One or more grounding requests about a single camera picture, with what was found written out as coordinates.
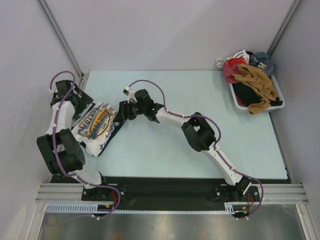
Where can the left aluminium frame post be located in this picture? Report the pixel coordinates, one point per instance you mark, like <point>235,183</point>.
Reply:
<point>48,14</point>

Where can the right aluminium frame post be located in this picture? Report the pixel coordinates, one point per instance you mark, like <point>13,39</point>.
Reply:
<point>292,11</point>

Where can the red pink garment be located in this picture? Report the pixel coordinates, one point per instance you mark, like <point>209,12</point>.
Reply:
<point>230,67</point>

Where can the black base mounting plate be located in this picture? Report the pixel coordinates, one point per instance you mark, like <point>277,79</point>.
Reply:
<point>167,194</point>

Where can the navy tank top red trim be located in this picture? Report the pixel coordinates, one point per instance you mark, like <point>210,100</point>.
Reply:
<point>115,129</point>

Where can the white tank top navy trim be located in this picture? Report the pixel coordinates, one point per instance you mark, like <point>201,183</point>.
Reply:
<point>92,130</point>

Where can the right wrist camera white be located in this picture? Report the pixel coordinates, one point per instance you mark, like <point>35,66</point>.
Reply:
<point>129,93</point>

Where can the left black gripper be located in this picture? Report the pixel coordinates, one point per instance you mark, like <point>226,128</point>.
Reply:
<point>85,101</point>

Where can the black garment in basket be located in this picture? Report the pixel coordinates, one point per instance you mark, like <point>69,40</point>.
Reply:
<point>256,97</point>

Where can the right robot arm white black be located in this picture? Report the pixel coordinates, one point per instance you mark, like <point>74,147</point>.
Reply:
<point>196,129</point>

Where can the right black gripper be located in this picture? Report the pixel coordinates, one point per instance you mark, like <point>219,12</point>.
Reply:
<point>125,112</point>

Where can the tan brown garment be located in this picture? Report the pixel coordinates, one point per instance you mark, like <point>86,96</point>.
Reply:
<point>254,75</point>

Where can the blue denim printed garment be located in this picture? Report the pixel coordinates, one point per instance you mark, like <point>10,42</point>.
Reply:
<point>262,61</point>

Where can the white printed garment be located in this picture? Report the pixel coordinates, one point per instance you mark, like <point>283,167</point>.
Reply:
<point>240,54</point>

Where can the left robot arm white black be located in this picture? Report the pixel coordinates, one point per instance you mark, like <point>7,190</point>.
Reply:
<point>62,153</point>

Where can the aluminium frame post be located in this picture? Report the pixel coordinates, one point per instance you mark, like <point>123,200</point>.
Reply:
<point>48,14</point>
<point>292,11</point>

